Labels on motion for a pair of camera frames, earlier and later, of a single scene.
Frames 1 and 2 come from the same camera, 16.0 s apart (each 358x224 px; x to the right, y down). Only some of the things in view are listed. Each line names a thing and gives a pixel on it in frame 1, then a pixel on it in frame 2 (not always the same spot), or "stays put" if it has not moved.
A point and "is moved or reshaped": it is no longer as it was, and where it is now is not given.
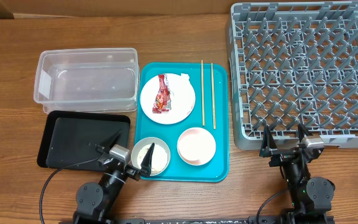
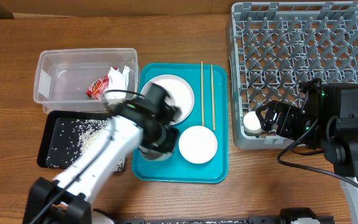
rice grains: [159, 160] to [71, 137]
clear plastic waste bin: [87, 79] stays put
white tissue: [179, 82] to [117, 81]
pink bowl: [196, 146] stays put
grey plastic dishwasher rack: [311, 63] stays put
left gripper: [135, 173] to [169, 144]
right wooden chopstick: [213, 95] stays put
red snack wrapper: [163, 102] is moved or reshaped
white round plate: [182, 102] stays put
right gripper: [268, 149] to [288, 113]
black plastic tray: [71, 138] stays put
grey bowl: [161, 154] is moved or reshaped
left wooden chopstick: [202, 93] stays put
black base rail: [219, 220] stays put
